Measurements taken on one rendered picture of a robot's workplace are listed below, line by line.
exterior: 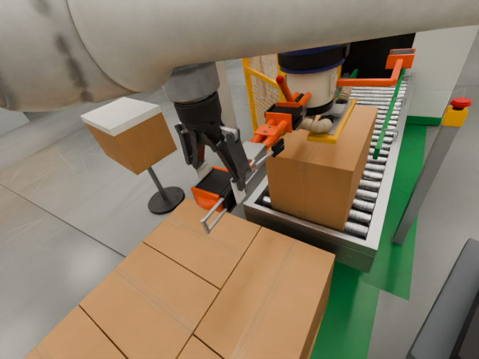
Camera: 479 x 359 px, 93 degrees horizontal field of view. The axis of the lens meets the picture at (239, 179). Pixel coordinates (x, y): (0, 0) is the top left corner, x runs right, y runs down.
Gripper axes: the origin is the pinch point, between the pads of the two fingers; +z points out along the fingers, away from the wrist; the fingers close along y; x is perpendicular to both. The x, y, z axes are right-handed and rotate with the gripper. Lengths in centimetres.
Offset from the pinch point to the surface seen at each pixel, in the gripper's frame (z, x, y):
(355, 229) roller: 71, -57, -24
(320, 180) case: 39, -52, -7
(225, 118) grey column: 50, -114, 94
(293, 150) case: 30, -58, 8
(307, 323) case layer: 70, -5, -19
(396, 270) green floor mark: 125, -78, -52
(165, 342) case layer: 71, 29, 28
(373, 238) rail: 65, -51, -33
